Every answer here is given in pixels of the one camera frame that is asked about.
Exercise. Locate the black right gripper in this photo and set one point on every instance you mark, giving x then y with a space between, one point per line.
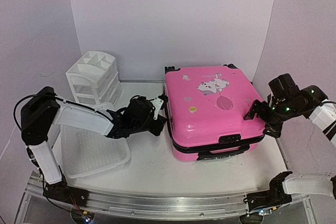
275 131

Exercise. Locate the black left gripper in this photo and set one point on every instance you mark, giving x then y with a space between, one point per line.
158 130

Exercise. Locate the pink cartoon hard-shell suitcase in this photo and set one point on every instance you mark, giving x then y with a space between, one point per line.
206 110

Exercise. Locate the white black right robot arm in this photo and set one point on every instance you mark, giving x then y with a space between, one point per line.
317 108

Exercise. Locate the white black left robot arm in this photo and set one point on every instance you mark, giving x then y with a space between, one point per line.
36 115

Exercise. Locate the white plastic drawer organizer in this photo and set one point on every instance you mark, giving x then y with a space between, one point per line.
94 79

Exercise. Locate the white perforated plastic basket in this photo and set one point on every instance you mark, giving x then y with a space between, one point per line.
86 149

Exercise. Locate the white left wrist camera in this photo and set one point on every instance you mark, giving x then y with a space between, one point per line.
159 103

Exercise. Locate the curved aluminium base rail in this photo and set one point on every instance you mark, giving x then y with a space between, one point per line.
160 207

